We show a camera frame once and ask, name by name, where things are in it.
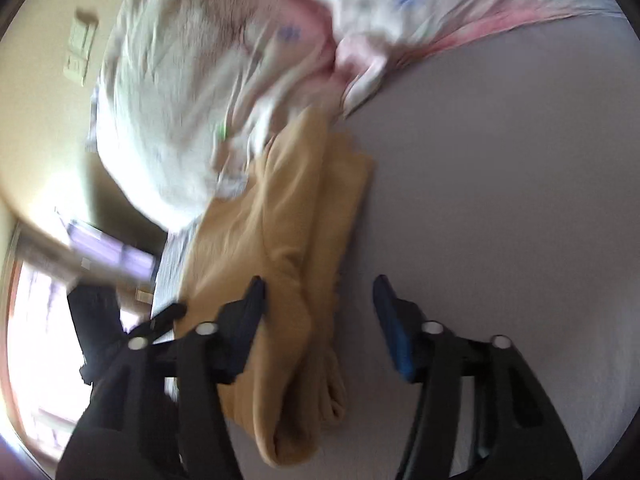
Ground tan garment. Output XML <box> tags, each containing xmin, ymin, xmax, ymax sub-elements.
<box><xmin>176</xmin><ymin>107</ymin><xmax>376</xmax><ymax>467</ymax></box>

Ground wall light switch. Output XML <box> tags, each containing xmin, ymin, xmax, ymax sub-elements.
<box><xmin>62</xmin><ymin>7</ymin><xmax>98</xmax><ymax>88</ymax></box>

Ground purple blurred object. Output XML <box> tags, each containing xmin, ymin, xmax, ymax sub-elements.
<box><xmin>55</xmin><ymin>207</ymin><xmax>157</xmax><ymax>283</ymax></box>

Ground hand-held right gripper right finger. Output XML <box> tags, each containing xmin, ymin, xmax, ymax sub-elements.
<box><xmin>372</xmin><ymin>274</ymin><xmax>583</xmax><ymax>480</ymax></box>

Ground window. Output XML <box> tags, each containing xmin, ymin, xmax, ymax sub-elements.
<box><xmin>0</xmin><ymin>225</ymin><xmax>91</xmax><ymax>461</ymax></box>

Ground white floral blanket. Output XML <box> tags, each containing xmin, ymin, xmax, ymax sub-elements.
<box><xmin>85</xmin><ymin>0</ymin><xmax>626</xmax><ymax>241</ymax></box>

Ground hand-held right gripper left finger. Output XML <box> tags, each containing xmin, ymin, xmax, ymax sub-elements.
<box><xmin>56</xmin><ymin>275</ymin><xmax>267</xmax><ymax>480</ymax></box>

